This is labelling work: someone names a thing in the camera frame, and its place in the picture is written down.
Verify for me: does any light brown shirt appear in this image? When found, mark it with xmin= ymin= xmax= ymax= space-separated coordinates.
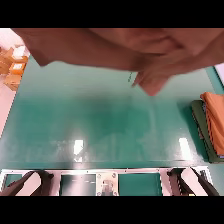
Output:
xmin=11 ymin=28 xmax=224 ymax=98

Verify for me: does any dark green garment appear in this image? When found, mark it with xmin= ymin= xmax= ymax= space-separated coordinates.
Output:
xmin=190 ymin=99 xmax=224 ymax=164

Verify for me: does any orange garment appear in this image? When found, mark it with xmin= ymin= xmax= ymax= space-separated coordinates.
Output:
xmin=199 ymin=91 xmax=224 ymax=157

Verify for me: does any silver frame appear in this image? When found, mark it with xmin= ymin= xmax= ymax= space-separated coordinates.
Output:
xmin=0 ymin=167 xmax=214 ymax=197

